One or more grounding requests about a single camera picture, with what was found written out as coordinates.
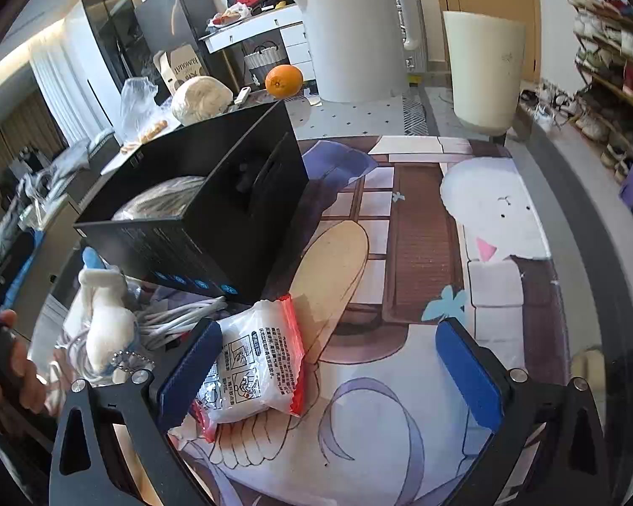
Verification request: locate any orange fruit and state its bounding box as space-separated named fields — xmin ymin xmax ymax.
xmin=265 ymin=64 xmax=304 ymax=99

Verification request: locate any white desk with drawers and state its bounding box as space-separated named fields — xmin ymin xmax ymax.
xmin=199 ymin=3 xmax=317 ymax=82

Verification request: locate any brown and white carton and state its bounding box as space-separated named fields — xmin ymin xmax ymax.
xmin=153 ymin=45 xmax=212 ymax=97

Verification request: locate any dark grey fridge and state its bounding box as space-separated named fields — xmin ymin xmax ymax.
xmin=134 ymin=0 xmax=233 ymax=96

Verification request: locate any round white dough ball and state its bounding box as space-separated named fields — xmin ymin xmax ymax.
xmin=170 ymin=76 xmax=234 ymax=124

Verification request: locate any person's left hand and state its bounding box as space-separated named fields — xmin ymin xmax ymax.
xmin=0 ymin=308 xmax=59 ymax=417

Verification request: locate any red and white snack packet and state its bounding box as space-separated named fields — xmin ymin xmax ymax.
xmin=192 ymin=295 xmax=306 ymax=444

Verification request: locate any white ribbed basket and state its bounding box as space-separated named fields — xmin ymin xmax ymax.
xmin=243 ymin=45 xmax=288 ymax=88

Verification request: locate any white rope coil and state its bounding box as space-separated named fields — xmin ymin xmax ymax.
xmin=112 ymin=175 xmax=209 ymax=221

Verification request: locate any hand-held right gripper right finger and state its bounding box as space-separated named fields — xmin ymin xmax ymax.
xmin=435 ymin=317 xmax=610 ymax=506

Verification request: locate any white electric kettle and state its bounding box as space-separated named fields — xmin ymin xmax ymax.
xmin=284 ymin=0 xmax=427 ymax=103

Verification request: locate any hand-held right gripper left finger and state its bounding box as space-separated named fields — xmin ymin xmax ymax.
xmin=49 ymin=319 xmax=225 ymax=506

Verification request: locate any white plush toy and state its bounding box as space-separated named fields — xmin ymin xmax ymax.
xmin=76 ymin=266 xmax=156 ymax=383

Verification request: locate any plate of food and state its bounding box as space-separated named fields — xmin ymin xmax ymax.
xmin=208 ymin=3 xmax=251 ymax=27

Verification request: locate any white cable bundle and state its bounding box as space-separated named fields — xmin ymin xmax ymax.
xmin=63 ymin=295 xmax=227 ymax=380

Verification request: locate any shoe rack with shoes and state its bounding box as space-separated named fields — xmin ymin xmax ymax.
xmin=567 ymin=0 xmax=633 ymax=170

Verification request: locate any white curtain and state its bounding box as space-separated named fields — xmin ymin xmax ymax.
xmin=29 ymin=16 xmax=122 ymax=143

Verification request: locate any clear plastic bag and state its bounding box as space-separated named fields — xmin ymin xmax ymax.
xmin=119 ymin=77 xmax=170 ymax=145

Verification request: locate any dark glass cabinet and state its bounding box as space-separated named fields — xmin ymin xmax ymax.
xmin=81 ymin=0 xmax=149 ymax=111

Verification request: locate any printed cartoon table mat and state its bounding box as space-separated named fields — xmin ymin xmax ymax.
xmin=169 ymin=134 xmax=573 ymax=506

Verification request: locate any white side table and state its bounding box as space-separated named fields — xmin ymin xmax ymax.
xmin=100 ymin=116 xmax=191 ymax=175

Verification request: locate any cream tall cup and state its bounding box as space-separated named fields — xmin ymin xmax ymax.
xmin=442 ymin=11 xmax=528 ymax=136

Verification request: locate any black cardboard box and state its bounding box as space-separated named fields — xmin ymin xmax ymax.
xmin=74 ymin=100 xmax=309 ymax=305

